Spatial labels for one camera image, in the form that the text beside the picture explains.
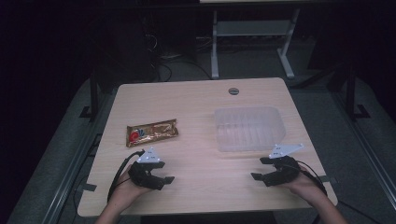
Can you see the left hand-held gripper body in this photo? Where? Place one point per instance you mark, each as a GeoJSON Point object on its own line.
{"type": "Point", "coordinates": [141, 174]}

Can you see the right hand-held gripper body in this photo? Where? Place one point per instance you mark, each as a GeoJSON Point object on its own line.
{"type": "Point", "coordinates": [285, 172]}

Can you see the golden brown snack packet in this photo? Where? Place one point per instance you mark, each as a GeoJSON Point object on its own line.
{"type": "Point", "coordinates": [151, 132]}

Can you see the clear plastic container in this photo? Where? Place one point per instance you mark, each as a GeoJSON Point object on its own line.
{"type": "Point", "coordinates": [249, 129]}

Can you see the person's left hand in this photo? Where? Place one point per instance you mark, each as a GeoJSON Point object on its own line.
{"type": "Point", "coordinates": [124, 188]}

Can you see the person's right hand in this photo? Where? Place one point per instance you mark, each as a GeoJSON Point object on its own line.
{"type": "Point", "coordinates": [306, 188]}

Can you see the grey tape strip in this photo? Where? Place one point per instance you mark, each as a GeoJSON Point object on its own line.
{"type": "Point", "coordinates": [327, 179]}
{"type": "Point", "coordinates": [87, 187]}

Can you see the grey table grommet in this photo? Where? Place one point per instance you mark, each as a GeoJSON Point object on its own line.
{"type": "Point", "coordinates": [233, 91]}

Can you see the black metal stand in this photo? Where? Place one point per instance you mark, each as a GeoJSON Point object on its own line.
{"type": "Point", "coordinates": [351, 93]}

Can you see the aluminium floor rail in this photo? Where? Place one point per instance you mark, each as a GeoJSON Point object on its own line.
{"type": "Point", "coordinates": [367, 149]}
{"type": "Point", "coordinates": [71, 174]}

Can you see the white metal desk frame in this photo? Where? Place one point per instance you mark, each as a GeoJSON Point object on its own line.
{"type": "Point", "coordinates": [252, 28]}

